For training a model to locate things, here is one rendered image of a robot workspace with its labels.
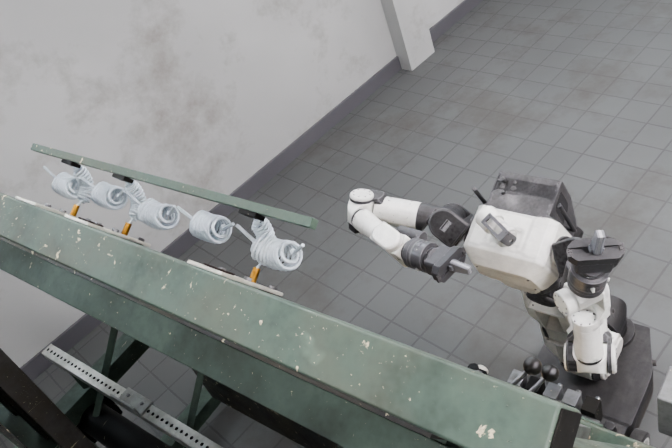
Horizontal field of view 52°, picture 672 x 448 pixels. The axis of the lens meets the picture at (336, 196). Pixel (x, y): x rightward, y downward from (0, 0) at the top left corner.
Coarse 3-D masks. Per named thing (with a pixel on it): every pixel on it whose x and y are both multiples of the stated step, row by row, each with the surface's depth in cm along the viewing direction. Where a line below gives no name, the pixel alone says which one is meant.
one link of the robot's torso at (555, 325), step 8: (528, 304) 240; (536, 304) 240; (528, 312) 243; (536, 312) 240; (544, 312) 236; (552, 312) 235; (560, 312) 234; (536, 320) 246; (544, 320) 248; (552, 320) 250; (560, 320) 234; (568, 320) 232; (544, 328) 256; (552, 328) 249; (560, 328) 247; (568, 328) 241; (552, 336) 255; (560, 336) 251
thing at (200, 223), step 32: (96, 160) 174; (64, 192) 187; (96, 192) 176; (128, 192) 168; (192, 192) 150; (160, 224) 161; (192, 224) 152; (224, 224) 150; (256, 256) 141; (288, 256) 143
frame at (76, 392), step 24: (120, 360) 293; (216, 384) 316; (72, 408) 279; (240, 408) 320; (264, 408) 296; (96, 432) 276; (120, 432) 269; (144, 432) 269; (288, 432) 299; (312, 432) 278
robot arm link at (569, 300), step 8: (568, 264) 168; (568, 280) 164; (568, 288) 167; (560, 296) 167; (568, 296) 166; (576, 296) 165; (584, 296) 162; (592, 296) 162; (600, 296) 166; (560, 304) 169; (568, 304) 165; (576, 304) 166; (584, 304) 166; (592, 304) 168; (568, 312) 166
